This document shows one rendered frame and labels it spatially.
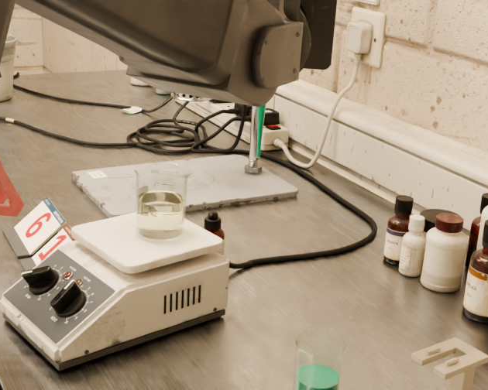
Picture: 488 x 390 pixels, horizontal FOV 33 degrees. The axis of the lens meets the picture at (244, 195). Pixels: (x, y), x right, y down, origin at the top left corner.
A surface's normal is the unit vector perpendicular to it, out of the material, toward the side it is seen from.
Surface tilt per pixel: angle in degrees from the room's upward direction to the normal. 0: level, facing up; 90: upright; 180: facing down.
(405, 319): 0
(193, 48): 89
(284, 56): 90
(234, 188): 0
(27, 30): 90
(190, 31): 90
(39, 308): 30
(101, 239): 0
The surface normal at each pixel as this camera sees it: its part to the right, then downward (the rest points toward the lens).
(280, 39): 0.88, 0.20
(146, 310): 0.63, 0.29
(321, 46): -0.04, 0.32
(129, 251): 0.05, -0.94
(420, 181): -0.88, 0.11
